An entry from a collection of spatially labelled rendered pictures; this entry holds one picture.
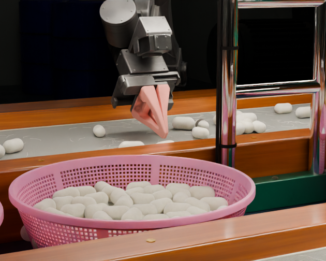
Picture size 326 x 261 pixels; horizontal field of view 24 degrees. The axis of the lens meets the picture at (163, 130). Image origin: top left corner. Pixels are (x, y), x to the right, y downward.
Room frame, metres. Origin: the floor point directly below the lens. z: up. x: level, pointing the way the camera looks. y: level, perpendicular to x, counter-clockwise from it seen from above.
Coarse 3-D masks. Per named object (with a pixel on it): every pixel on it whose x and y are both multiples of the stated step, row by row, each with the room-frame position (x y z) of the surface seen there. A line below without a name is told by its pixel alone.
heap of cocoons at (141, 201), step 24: (72, 192) 0.85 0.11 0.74; (96, 192) 0.89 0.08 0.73; (120, 192) 0.84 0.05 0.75; (144, 192) 0.86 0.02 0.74; (168, 192) 0.85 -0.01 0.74; (192, 192) 0.86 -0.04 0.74; (96, 216) 0.77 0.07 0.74; (120, 216) 0.78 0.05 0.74; (144, 216) 0.76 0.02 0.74; (168, 216) 0.77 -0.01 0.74
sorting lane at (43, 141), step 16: (208, 112) 1.39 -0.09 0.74; (256, 112) 1.40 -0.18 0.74; (272, 112) 1.40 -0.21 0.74; (32, 128) 1.24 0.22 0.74; (48, 128) 1.24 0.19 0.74; (64, 128) 1.24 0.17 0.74; (80, 128) 1.24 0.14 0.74; (112, 128) 1.24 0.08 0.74; (128, 128) 1.24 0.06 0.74; (144, 128) 1.24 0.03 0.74; (192, 128) 1.24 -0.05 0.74; (272, 128) 1.24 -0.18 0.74; (288, 128) 1.24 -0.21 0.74; (32, 144) 1.12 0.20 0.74; (48, 144) 1.12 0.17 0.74; (64, 144) 1.12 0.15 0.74; (80, 144) 1.12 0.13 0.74; (96, 144) 1.12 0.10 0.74; (112, 144) 1.12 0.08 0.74; (144, 144) 1.12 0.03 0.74; (0, 160) 1.02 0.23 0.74
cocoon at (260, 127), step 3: (255, 123) 1.21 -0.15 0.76; (258, 123) 1.20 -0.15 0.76; (261, 123) 1.20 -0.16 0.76; (255, 126) 1.20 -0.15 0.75; (258, 126) 1.20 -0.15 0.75; (261, 126) 1.19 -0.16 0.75; (264, 126) 1.20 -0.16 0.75; (255, 129) 1.20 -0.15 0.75; (258, 129) 1.19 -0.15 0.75; (261, 129) 1.19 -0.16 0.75; (264, 129) 1.20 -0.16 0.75; (258, 132) 1.20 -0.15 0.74; (261, 132) 1.20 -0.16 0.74
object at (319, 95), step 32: (224, 0) 0.98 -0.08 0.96; (256, 0) 0.99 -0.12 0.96; (288, 0) 1.01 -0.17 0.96; (320, 0) 1.04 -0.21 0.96; (224, 32) 0.98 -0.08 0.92; (320, 32) 1.04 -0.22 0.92; (224, 64) 0.97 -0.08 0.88; (320, 64) 1.04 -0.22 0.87; (224, 96) 0.97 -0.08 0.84; (256, 96) 1.00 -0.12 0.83; (320, 96) 1.04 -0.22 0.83; (224, 128) 0.97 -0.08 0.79; (320, 128) 1.04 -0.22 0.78; (224, 160) 0.97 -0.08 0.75; (320, 160) 1.04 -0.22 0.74; (256, 192) 0.99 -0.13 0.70; (288, 192) 1.01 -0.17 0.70; (320, 192) 1.04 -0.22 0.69
